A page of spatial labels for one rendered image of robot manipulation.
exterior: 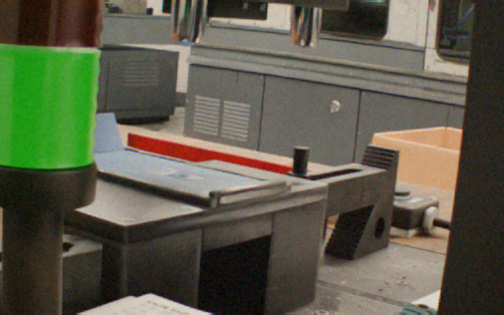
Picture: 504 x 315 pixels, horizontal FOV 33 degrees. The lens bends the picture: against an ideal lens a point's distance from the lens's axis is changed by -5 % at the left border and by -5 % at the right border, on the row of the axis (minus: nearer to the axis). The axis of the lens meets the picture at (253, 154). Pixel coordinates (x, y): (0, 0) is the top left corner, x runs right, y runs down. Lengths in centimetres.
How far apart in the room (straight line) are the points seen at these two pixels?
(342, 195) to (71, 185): 46
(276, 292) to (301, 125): 545
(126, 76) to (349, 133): 250
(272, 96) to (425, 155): 339
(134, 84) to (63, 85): 747
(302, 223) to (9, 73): 37
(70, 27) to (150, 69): 759
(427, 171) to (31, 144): 265
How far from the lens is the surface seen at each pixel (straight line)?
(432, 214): 87
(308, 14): 59
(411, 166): 290
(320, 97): 593
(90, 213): 48
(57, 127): 26
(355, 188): 72
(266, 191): 56
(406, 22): 562
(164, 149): 91
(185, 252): 51
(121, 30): 757
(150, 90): 788
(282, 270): 59
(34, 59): 25
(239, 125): 637
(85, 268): 45
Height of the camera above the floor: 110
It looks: 9 degrees down
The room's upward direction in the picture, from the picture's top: 5 degrees clockwise
